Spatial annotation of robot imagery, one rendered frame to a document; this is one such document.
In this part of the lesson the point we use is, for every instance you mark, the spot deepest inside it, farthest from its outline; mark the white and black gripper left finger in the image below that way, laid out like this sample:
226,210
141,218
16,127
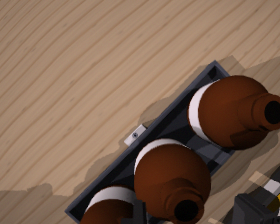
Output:
139,214

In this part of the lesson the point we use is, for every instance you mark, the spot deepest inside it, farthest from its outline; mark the dark grey rectangular tray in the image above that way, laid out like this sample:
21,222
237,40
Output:
175,126

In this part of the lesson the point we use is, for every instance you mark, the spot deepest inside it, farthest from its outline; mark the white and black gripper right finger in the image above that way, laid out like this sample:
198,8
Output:
249,211

